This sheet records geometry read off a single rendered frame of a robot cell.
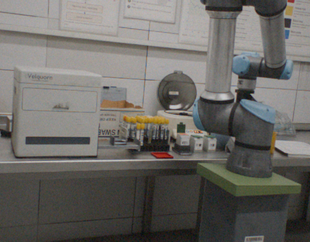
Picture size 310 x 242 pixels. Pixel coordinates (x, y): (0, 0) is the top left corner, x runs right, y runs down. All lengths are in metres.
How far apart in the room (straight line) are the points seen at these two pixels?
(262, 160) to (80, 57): 1.12
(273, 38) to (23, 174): 0.94
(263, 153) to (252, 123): 0.10
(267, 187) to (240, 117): 0.24
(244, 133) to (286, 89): 1.38
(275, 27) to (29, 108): 0.84
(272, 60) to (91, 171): 0.75
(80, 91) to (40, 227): 1.01
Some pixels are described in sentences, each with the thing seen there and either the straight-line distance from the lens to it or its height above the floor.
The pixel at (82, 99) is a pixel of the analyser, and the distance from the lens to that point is 1.42.
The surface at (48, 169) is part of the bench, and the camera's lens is 1.41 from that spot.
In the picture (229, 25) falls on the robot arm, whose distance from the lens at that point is 1.30.
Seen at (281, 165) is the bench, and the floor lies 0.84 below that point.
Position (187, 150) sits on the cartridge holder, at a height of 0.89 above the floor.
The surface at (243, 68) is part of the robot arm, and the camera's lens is 1.55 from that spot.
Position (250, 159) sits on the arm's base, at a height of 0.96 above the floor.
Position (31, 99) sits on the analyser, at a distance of 1.40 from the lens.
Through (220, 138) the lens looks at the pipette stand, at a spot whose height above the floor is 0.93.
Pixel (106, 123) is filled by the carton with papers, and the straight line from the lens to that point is 1.77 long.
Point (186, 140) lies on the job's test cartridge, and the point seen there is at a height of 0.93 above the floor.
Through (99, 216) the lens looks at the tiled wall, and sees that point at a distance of 2.28.
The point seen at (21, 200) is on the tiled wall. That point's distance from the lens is 2.17.
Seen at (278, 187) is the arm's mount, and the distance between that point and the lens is 1.29.
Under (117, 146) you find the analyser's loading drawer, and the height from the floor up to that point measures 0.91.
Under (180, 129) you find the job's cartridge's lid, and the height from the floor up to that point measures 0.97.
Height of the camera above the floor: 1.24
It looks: 8 degrees down
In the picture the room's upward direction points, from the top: 5 degrees clockwise
